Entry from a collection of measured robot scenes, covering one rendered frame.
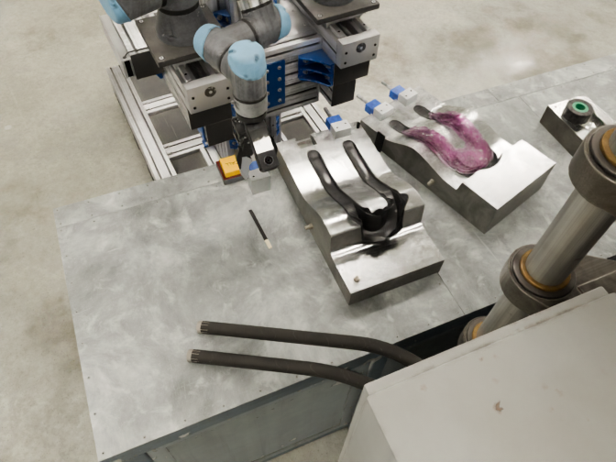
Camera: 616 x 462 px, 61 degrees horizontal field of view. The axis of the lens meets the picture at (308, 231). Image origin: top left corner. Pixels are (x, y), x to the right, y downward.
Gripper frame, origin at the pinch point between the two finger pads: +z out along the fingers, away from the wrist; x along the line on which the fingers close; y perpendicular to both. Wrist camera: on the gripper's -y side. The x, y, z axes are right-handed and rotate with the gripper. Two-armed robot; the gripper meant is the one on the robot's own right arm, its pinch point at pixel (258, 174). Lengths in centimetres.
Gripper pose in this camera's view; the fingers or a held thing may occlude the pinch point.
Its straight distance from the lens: 134.3
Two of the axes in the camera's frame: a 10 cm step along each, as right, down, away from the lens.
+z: -0.3, 5.8, 8.1
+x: -9.2, 3.0, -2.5
